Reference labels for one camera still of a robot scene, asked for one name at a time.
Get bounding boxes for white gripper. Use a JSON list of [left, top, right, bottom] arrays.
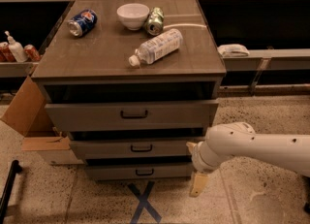
[[186, 142, 217, 198]]

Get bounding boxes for grey drawer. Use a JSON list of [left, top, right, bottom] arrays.
[[46, 100, 218, 132], [70, 137, 203, 160], [85, 162, 193, 180]]

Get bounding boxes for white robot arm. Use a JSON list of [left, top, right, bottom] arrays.
[[186, 122, 310, 197]]

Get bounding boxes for grey top drawer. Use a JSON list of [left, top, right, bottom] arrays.
[[46, 100, 218, 132]]

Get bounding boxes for grey bottom drawer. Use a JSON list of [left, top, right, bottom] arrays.
[[85, 162, 193, 180]]

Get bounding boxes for grey drawer cabinet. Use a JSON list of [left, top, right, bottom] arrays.
[[32, 0, 226, 168]]

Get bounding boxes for black right base bar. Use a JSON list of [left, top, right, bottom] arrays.
[[304, 177, 310, 214]]

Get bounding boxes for black base bar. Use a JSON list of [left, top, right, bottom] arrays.
[[0, 160, 22, 224], [304, 177, 310, 214]]

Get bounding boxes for white folded cloth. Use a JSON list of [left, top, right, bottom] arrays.
[[217, 44, 250, 57]]

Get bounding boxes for clear plastic water bottle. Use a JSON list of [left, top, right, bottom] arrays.
[[129, 28, 183, 67]]

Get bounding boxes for green soda can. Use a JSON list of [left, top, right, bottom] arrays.
[[144, 7, 164, 36]]

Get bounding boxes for white ceramic bowl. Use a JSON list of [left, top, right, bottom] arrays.
[[116, 3, 150, 31]]

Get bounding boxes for brown cardboard box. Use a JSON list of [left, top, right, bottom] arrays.
[[1, 77, 82, 165]]

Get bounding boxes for black left base bar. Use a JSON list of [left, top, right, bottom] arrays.
[[0, 160, 22, 224]]

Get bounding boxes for blue pepsi can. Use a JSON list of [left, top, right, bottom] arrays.
[[67, 9, 98, 37]]

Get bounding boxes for red soda can right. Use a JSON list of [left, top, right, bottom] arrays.
[[24, 45, 41, 62]]

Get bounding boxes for red soda can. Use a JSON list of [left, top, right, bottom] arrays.
[[24, 45, 41, 62], [0, 42, 16, 62]]

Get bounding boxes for red soda can left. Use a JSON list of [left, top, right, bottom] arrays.
[[0, 42, 16, 62]]

